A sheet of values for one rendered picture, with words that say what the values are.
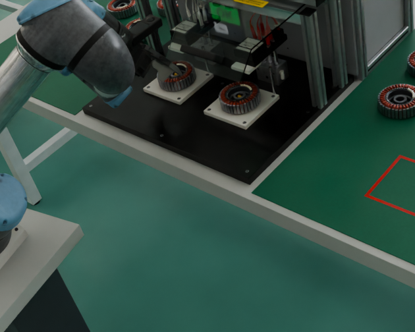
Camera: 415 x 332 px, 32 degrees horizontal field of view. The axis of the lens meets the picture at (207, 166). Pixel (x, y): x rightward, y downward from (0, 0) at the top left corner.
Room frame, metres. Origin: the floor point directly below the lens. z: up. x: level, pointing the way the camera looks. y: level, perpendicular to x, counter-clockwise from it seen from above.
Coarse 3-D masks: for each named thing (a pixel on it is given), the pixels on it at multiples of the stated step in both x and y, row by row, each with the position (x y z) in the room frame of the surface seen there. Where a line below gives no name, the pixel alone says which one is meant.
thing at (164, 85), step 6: (180, 66) 1.80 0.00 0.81; (186, 66) 1.78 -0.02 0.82; (174, 72) 1.78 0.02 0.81; (186, 72) 1.74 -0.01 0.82; (192, 72) 1.74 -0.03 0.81; (168, 78) 1.74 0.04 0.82; (174, 78) 1.73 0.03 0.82; (180, 78) 1.72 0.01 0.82; (186, 78) 1.72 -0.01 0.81; (192, 78) 1.74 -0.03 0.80; (162, 84) 1.74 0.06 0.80; (168, 84) 1.72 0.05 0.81; (174, 84) 1.72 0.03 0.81; (180, 84) 1.72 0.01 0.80; (186, 84) 1.72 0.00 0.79; (168, 90) 1.73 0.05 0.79; (174, 90) 1.72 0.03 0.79
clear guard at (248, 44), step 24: (216, 0) 1.65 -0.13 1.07; (264, 0) 1.58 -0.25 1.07; (288, 0) 1.55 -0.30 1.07; (192, 24) 1.56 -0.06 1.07; (216, 24) 1.53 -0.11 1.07; (240, 24) 1.50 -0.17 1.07; (264, 24) 1.47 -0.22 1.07; (216, 48) 1.45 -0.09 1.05; (240, 48) 1.40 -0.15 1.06; (216, 72) 1.41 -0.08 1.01; (240, 72) 1.36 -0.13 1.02
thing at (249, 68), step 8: (264, 40) 1.67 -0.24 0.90; (272, 40) 1.66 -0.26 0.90; (280, 40) 1.66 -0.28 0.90; (256, 48) 1.61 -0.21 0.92; (264, 48) 1.62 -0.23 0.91; (272, 48) 1.63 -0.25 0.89; (256, 56) 1.60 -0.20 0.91; (264, 56) 1.61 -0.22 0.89; (248, 64) 1.60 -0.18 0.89; (256, 64) 1.59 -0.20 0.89; (248, 72) 1.57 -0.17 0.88
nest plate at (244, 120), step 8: (264, 96) 1.58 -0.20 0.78; (272, 96) 1.57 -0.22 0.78; (216, 104) 1.61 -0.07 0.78; (264, 104) 1.55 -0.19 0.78; (272, 104) 1.55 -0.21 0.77; (208, 112) 1.58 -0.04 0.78; (216, 112) 1.57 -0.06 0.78; (224, 112) 1.56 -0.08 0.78; (248, 112) 1.53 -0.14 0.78; (256, 112) 1.52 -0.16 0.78; (264, 112) 1.53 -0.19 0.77; (224, 120) 1.54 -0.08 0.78; (232, 120) 1.52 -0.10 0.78; (240, 120) 1.51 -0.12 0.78; (248, 120) 1.50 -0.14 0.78
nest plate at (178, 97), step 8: (200, 72) 1.78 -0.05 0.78; (200, 80) 1.74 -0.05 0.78; (208, 80) 1.74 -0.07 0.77; (144, 88) 1.78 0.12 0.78; (152, 88) 1.77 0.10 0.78; (160, 88) 1.76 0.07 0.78; (184, 88) 1.72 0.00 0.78; (192, 88) 1.71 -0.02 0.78; (160, 96) 1.73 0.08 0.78; (168, 96) 1.71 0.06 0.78; (176, 96) 1.70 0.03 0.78; (184, 96) 1.68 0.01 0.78
